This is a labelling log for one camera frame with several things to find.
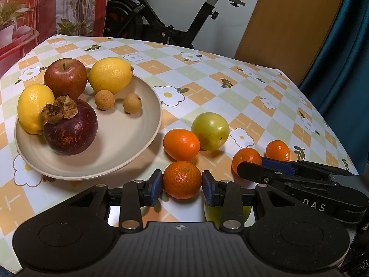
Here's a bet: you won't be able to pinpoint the green fruit under gripper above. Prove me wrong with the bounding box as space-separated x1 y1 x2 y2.
204 203 251 229

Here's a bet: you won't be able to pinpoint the wooden orange door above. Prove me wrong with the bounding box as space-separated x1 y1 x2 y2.
236 0 342 84

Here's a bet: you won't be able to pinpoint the black exercise bike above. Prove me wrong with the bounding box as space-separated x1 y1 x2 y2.
104 0 245 50

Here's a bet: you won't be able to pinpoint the yellow lemon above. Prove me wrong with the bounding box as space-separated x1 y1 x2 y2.
88 57 133 94
18 84 55 135

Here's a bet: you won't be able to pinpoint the red apple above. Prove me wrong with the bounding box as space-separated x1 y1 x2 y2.
44 58 88 100

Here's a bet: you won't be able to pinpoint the red printed backdrop curtain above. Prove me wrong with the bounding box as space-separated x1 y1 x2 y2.
1 0 107 74

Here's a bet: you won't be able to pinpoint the checkered floral tablecloth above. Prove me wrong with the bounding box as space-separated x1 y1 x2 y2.
1 35 356 273

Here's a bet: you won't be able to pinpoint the small brown longan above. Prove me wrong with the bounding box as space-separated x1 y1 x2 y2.
94 89 115 111
123 93 142 114

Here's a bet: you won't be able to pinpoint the orange tangerine by gripper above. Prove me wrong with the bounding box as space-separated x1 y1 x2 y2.
231 148 262 176

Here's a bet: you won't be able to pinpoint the green round fruit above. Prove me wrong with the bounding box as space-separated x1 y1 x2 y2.
191 112 229 151

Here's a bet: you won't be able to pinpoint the dark purple mangosteen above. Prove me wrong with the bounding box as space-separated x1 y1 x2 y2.
41 95 98 156

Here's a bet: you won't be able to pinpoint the small far orange tangerine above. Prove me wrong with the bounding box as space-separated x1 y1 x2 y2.
265 140 290 161

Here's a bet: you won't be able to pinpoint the beige round plate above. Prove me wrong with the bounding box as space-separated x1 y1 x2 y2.
14 75 162 180

